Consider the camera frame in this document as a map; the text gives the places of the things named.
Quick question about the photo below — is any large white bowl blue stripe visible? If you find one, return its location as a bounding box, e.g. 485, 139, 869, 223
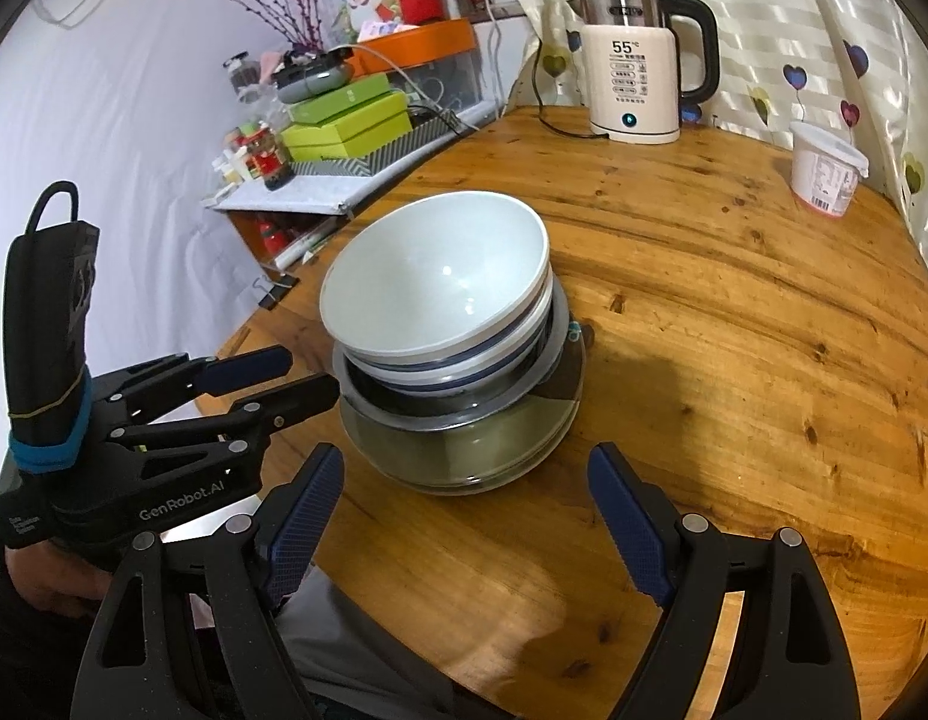
336, 270, 557, 397

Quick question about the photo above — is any heart pattern curtain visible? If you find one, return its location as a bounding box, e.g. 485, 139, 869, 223
511, 0, 928, 266

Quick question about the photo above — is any red label jar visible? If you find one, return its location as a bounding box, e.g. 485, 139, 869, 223
246, 125, 295, 190

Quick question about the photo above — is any person's left hand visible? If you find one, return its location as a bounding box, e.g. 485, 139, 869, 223
5, 541, 112, 617

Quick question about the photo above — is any orange lid storage box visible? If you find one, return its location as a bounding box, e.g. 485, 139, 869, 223
348, 18, 482, 112

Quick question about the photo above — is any dark green gift box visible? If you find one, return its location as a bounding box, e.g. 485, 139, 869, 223
288, 73, 391, 125

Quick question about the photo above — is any grey plate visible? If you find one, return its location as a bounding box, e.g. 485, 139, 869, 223
340, 322, 586, 496

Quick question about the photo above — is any grey glasses case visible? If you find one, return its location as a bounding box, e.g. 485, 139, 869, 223
274, 64, 354, 104

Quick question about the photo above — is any chevron pattern tray box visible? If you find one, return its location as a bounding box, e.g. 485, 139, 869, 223
292, 112, 467, 177

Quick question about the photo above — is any white side shelf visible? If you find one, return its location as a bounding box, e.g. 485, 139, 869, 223
205, 127, 462, 216

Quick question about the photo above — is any lime green gift box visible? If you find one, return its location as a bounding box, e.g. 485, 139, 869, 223
280, 91, 412, 161

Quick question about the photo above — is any stainless steel bowl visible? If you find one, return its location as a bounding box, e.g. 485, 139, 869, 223
332, 277, 570, 433

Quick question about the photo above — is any black kettle power cord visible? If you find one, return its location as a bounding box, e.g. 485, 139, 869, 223
531, 35, 611, 142

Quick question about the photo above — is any white plastic tub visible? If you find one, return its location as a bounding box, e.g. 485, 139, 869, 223
789, 121, 869, 218

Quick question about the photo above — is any white electric kettle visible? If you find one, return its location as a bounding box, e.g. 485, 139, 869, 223
568, 0, 721, 145

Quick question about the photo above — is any small white bowl blue stripe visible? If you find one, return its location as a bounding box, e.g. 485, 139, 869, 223
319, 190, 550, 366

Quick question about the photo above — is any black binder clip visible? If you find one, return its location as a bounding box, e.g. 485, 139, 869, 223
252, 275, 300, 310

